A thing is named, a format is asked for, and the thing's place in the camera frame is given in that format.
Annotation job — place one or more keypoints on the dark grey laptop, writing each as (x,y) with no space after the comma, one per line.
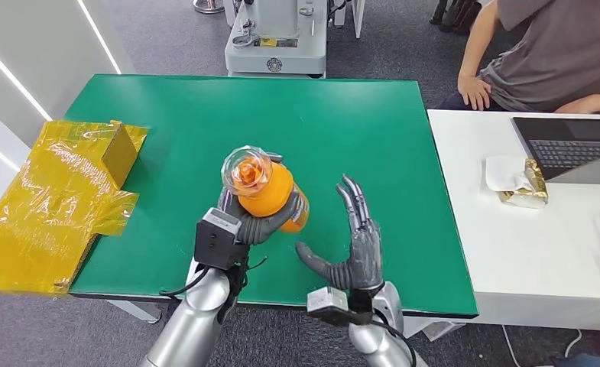
(568,147)

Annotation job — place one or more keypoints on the gold foil wrapper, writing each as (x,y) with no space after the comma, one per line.
(532,190)

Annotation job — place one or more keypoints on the blue object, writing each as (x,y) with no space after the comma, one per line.
(588,361)

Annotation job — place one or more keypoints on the white table leg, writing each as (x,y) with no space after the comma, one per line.
(137,310)

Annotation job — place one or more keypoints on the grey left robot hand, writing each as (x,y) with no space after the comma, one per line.
(266,227)

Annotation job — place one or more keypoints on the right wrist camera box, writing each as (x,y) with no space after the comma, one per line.
(330,301)

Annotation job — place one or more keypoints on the person's left forearm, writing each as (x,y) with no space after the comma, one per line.
(593,104)

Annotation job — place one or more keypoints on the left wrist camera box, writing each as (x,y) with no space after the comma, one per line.
(218,240)

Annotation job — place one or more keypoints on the yellow taped cardboard box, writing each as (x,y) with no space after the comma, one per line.
(51,202)

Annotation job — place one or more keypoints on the grey column machine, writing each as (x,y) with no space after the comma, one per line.
(279,50)

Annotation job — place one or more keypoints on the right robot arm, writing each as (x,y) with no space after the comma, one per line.
(380,344)

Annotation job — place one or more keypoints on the person's right hand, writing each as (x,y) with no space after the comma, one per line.
(474,92)

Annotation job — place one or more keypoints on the orange detergent bottle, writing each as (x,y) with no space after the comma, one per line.
(272,192)

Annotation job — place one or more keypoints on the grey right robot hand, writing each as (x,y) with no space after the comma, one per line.
(365,253)

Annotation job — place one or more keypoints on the white tissue paper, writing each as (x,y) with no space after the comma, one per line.
(502,172)

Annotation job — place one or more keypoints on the person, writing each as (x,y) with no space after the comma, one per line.
(558,50)

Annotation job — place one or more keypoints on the person's right forearm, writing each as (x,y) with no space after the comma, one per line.
(477,48)

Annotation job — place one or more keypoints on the black chair base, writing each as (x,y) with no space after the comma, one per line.
(456,15)

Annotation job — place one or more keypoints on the chrome stand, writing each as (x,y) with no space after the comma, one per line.
(208,6)

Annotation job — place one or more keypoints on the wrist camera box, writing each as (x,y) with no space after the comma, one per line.
(330,301)
(218,240)

